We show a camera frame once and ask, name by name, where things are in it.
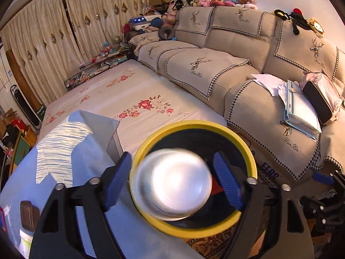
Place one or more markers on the black tower fan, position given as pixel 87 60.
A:
pixel 24 105

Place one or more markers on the yellow plush clock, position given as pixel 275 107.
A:
pixel 316 27

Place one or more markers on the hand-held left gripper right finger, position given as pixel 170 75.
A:
pixel 227 180

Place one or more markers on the beige deer print sofa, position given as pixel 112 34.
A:
pixel 237 45

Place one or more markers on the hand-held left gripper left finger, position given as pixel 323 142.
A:
pixel 117 183

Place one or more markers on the grey neck pillow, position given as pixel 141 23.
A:
pixel 165 33

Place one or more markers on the low shelf with clutter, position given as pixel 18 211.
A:
pixel 89 72

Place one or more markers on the open cardboard box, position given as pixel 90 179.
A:
pixel 161 0

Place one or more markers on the pink bag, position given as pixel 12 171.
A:
pixel 320 97

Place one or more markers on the white loose papers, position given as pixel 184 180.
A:
pixel 265 82

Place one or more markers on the patterned rug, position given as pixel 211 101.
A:
pixel 210 244

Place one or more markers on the floral bed sheet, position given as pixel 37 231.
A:
pixel 134 91

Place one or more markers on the black plush toy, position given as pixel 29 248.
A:
pixel 293 19

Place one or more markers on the brown leather case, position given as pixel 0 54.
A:
pixel 28 214

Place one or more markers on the yellow rimmed dark bin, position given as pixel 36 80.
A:
pixel 188 125

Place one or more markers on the blue star print tablecloth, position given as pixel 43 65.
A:
pixel 86 153

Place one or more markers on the stack of plastic folders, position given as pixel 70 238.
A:
pixel 299 110

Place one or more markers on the blue star plush pillow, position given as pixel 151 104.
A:
pixel 142 23

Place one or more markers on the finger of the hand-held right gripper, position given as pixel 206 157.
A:
pixel 323 178
pixel 315 210

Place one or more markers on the beige patterned curtain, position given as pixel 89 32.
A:
pixel 40 45
pixel 107 13

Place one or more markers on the red wrapper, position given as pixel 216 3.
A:
pixel 215 188

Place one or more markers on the white round tub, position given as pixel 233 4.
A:
pixel 172 183

